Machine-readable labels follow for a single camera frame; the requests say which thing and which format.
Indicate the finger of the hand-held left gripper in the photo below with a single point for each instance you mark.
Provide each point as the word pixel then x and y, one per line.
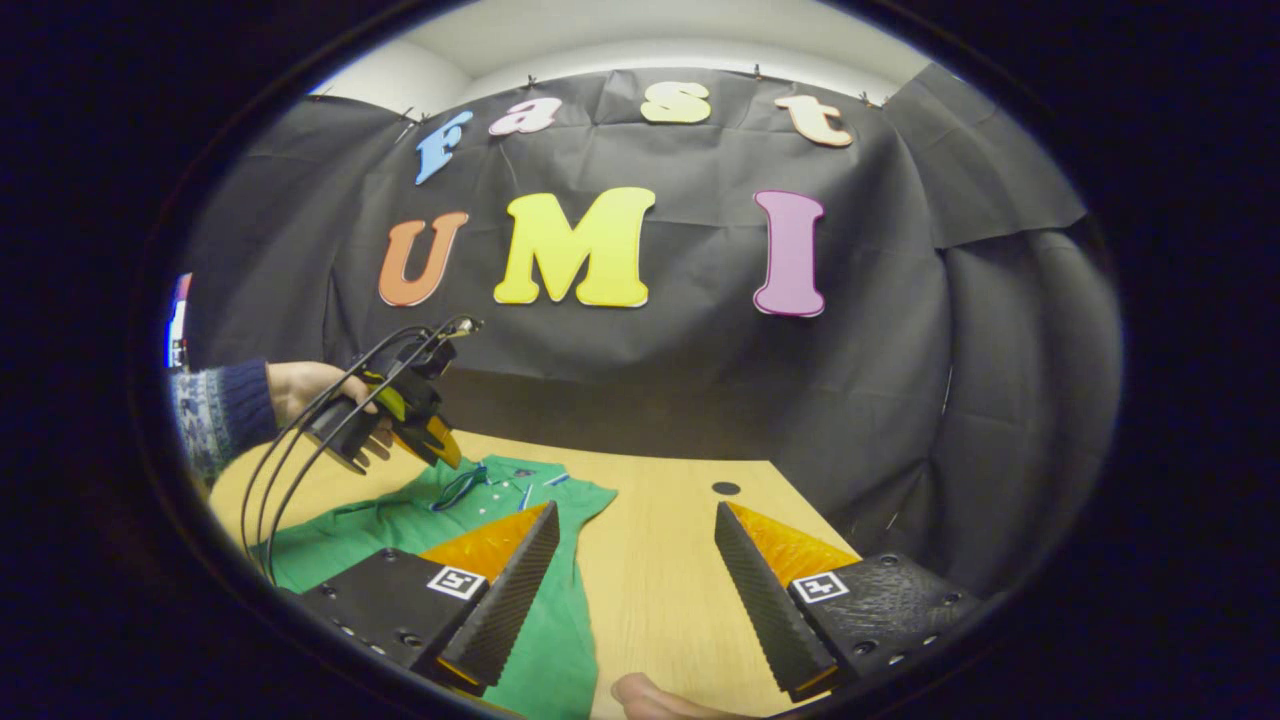
pixel 440 440

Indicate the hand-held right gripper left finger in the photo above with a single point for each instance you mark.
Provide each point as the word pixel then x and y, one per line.
pixel 510 610

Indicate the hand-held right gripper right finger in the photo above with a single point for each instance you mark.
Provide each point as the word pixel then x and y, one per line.
pixel 765 610

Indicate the green T-shirt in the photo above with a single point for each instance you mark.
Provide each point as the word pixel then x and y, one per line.
pixel 560 645

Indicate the lit screen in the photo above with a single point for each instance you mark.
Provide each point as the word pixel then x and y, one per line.
pixel 178 320

